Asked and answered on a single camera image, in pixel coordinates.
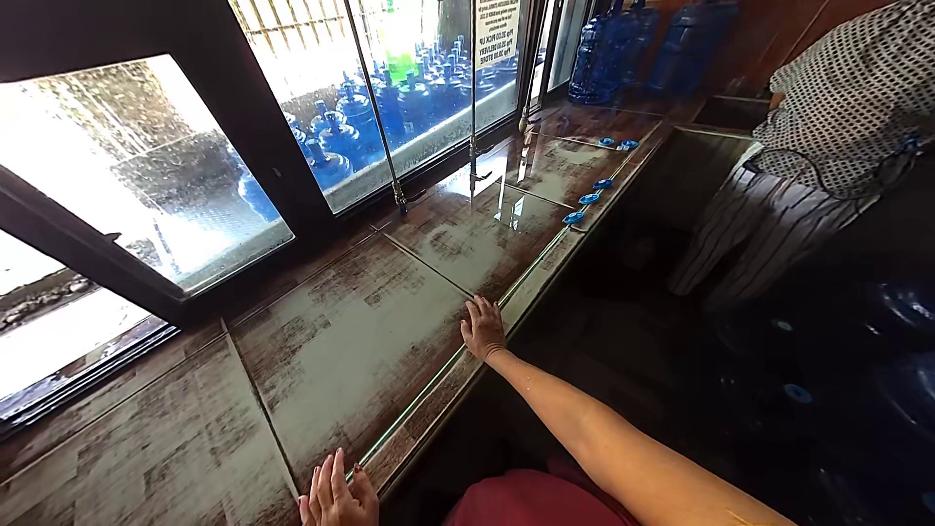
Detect dark framed sliding window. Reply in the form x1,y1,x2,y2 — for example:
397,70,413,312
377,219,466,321
0,0,607,441

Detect person's right hand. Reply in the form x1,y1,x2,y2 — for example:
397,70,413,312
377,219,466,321
460,294,507,363

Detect person's left hand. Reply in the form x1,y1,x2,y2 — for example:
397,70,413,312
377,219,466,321
298,448,380,526

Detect metal tap with long pipe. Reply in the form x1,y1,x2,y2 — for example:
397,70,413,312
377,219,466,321
468,0,493,157
343,0,426,216

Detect person's right forearm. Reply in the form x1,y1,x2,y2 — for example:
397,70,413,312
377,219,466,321
485,346,799,526

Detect dark cord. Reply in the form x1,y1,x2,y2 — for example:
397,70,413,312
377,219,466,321
747,136,921,202

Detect large blue water jug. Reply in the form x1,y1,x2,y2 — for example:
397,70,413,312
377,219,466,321
646,0,740,99
615,0,660,105
568,6,620,105

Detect cluster of dark blue jugs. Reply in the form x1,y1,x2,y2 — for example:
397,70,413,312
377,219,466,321
714,278,935,526

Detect white poster with black print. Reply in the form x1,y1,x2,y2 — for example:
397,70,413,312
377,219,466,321
475,0,522,71

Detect group of blue water bottles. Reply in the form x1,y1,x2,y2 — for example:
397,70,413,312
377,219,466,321
232,35,523,222

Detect person's body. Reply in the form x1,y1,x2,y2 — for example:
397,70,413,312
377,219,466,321
443,468,642,526

